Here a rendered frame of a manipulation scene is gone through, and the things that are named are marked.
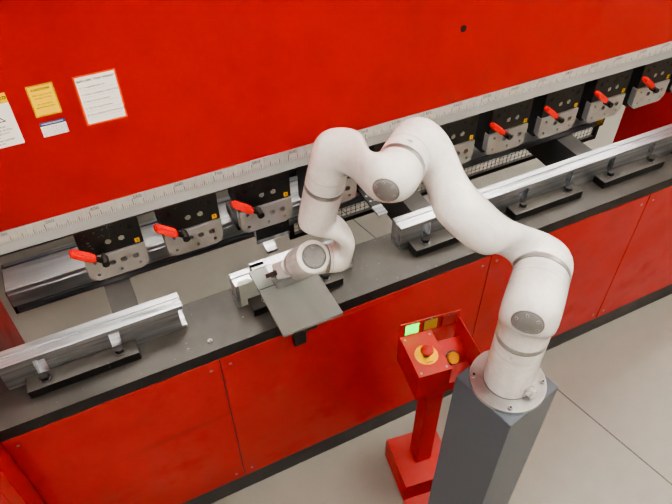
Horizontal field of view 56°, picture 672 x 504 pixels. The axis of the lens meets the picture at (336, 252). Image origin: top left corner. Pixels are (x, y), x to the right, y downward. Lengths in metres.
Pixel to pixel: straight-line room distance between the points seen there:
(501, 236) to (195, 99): 0.72
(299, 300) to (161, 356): 0.43
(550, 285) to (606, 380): 1.77
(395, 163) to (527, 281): 0.36
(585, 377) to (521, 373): 1.50
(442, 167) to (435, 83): 0.51
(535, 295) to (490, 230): 0.15
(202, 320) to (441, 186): 0.94
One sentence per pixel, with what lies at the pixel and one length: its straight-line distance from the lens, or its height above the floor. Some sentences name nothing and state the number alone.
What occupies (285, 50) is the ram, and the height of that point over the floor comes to 1.67.
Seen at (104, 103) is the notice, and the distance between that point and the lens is 1.43.
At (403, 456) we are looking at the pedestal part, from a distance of 2.51.
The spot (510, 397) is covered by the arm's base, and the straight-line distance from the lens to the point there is 1.62.
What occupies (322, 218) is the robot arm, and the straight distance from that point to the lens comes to 1.42.
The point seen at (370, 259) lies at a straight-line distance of 2.07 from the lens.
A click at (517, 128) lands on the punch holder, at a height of 1.25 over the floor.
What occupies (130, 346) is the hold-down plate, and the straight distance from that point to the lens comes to 1.89.
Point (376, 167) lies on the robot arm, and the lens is 1.18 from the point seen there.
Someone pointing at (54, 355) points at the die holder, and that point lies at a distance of 1.89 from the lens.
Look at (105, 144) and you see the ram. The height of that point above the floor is 1.55.
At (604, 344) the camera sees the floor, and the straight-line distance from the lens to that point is 3.18.
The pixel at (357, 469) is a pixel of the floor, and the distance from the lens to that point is 2.61.
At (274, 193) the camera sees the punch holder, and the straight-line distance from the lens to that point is 1.69.
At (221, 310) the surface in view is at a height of 0.87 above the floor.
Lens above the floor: 2.34
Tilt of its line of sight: 45 degrees down
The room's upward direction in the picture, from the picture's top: straight up
